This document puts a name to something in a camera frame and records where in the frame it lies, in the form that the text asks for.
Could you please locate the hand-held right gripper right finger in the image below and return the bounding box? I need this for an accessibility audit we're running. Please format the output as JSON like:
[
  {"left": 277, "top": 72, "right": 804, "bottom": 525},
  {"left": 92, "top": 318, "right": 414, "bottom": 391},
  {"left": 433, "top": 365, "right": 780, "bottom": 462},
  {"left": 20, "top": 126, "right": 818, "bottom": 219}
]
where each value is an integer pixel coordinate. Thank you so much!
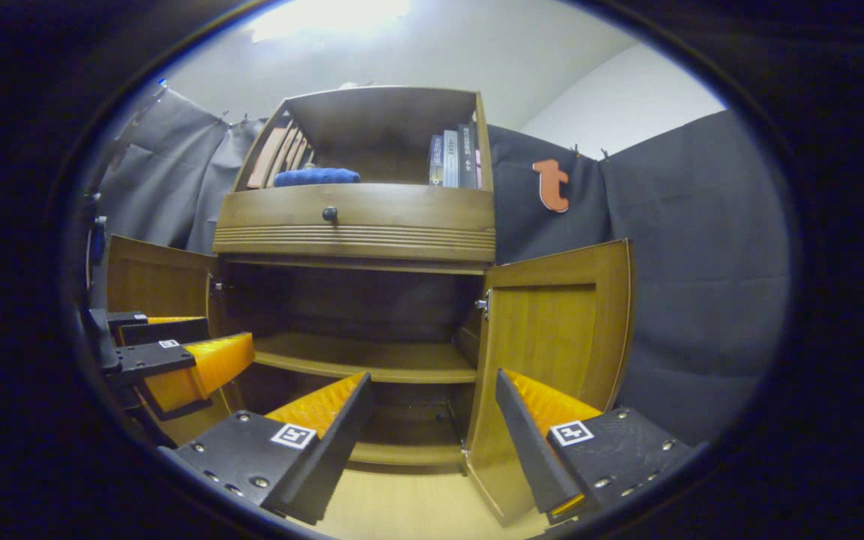
[{"left": 495, "top": 367, "right": 697, "bottom": 526}]

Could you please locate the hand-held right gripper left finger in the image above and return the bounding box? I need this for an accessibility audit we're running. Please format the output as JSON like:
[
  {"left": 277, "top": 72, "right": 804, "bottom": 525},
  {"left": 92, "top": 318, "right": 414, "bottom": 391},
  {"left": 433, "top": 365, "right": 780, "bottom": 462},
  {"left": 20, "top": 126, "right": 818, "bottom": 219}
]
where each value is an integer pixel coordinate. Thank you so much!
[{"left": 158, "top": 371, "right": 375, "bottom": 526}]

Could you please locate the wooden cabinet door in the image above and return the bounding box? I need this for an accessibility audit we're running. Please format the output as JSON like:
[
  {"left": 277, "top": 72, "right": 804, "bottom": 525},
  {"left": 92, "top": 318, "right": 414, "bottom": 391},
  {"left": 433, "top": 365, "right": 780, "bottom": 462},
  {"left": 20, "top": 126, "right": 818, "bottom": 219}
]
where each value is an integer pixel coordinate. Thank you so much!
[
  {"left": 106, "top": 235, "right": 245, "bottom": 447},
  {"left": 464, "top": 238, "right": 635, "bottom": 527}
]

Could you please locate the tan thin book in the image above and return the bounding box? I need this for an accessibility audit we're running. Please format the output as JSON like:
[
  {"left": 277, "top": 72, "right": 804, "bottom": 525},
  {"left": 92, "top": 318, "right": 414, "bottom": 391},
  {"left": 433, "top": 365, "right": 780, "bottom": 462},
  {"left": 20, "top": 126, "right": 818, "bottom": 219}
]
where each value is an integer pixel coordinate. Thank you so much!
[
  {"left": 289, "top": 135, "right": 317, "bottom": 172},
  {"left": 271, "top": 127, "right": 304, "bottom": 188}
]

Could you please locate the blue cushion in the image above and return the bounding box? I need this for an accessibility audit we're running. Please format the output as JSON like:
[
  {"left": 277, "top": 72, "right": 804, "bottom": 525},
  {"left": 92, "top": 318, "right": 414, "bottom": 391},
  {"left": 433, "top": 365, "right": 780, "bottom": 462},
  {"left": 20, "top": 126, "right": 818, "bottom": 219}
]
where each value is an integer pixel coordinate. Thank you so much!
[{"left": 273, "top": 166, "right": 362, "bottom": 188}]

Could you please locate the black backdrop cloth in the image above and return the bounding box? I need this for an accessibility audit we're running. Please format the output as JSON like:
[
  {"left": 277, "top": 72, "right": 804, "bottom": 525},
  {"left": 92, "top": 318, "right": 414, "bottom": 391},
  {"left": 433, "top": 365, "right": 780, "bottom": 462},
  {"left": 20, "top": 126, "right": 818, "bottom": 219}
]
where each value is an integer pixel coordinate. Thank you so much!
[{"left": 98, "top": 86, "right": 793, "bottom": 447}]

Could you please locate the wooden drawer with black knob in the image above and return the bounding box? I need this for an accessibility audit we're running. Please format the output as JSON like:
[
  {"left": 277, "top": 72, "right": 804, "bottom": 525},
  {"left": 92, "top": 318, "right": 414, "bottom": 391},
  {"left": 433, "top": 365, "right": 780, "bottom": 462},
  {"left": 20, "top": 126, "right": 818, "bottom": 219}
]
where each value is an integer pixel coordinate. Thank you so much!
[{"left": 213, "top": 182, "right": 497, "bottom": 248}]

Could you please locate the dark blue book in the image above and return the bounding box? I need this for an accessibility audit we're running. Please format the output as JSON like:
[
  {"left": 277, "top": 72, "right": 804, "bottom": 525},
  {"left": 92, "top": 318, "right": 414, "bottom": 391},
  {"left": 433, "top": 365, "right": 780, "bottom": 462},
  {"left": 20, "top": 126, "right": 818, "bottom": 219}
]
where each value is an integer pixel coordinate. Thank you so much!
[{"left": 429, "top": 135, "right": 448, "bottom": 187}]

